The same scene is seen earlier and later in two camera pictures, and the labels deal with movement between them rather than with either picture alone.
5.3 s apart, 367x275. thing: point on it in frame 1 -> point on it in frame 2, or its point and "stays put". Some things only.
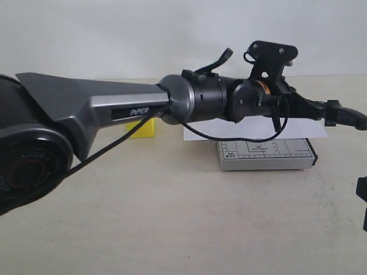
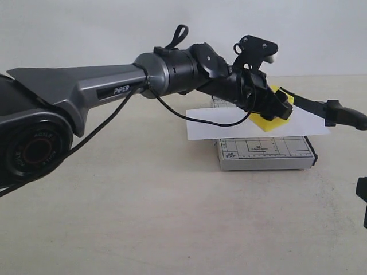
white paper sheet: (263, 128) stays put
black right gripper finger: (361, 191) stays put
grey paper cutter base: (265, 154) stays put
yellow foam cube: (146, 130) -> (265, 125)
